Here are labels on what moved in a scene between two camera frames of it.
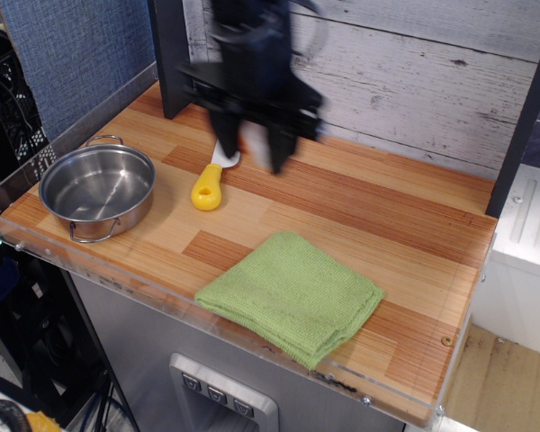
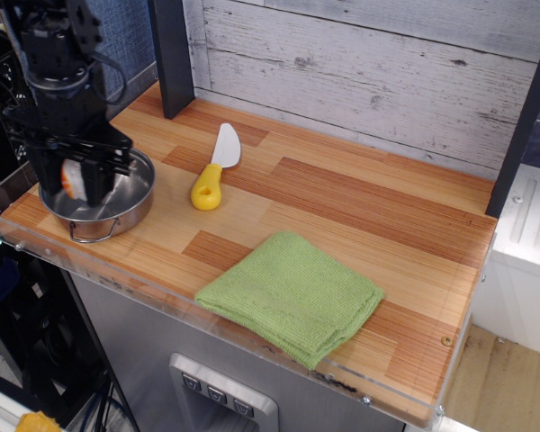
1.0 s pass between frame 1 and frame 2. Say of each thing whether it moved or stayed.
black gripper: moved
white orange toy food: moved
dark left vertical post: stayed
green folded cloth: stayed
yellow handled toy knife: stayed
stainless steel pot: stayed
